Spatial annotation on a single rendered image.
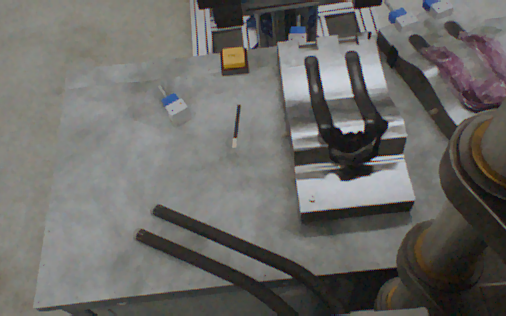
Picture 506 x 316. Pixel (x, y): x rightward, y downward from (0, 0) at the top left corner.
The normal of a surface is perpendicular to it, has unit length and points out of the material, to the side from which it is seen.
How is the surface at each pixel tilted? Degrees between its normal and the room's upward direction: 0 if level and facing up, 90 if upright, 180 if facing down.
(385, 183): 0
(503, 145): 90
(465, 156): 0
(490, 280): 0
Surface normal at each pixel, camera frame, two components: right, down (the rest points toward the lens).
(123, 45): -0.07, -0.51
